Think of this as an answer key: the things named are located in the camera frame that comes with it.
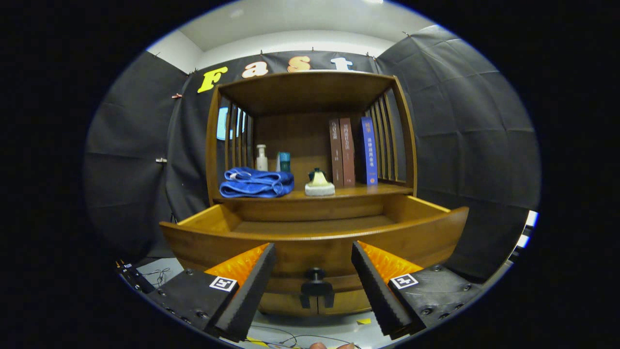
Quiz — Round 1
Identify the wooden cabinet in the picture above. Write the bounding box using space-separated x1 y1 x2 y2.
206 71 418 317

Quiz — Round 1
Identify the blue book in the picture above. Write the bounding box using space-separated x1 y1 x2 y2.
360 116 378 187

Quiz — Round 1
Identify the wooden cabinet door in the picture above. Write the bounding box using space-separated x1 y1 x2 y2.
258 291 318 317
317 290 372 316

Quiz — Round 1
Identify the dark brown book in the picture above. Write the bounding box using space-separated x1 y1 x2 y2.
329 119 344 188

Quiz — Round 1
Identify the folded blue towel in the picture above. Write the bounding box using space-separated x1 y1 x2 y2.
219 167 295 198

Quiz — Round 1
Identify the black backdrop cloth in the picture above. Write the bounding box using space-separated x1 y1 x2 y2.
83 24 542 282

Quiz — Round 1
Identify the wooden drawer with black knob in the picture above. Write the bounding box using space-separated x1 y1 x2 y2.
159 194 469 309

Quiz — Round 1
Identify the white brush with yellow handle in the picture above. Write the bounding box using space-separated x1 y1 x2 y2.
304 171 336 197

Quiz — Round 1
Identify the black floor cable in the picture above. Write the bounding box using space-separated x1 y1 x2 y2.
245 324 361 349

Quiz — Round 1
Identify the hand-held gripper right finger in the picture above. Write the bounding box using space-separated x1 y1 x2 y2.
351 241 485 340

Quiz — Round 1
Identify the black floor device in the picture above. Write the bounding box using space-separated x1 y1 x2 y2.
115 261 156 294

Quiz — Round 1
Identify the wooden countertop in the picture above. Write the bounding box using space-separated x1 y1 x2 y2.
212 182 415 203

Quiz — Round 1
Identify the white floor cable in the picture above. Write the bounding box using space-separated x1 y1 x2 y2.
140 268 171 286

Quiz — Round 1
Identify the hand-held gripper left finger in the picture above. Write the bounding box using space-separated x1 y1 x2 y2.
143 242 277 343

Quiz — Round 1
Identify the reddish brown book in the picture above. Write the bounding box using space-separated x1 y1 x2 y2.
339 117 356 188

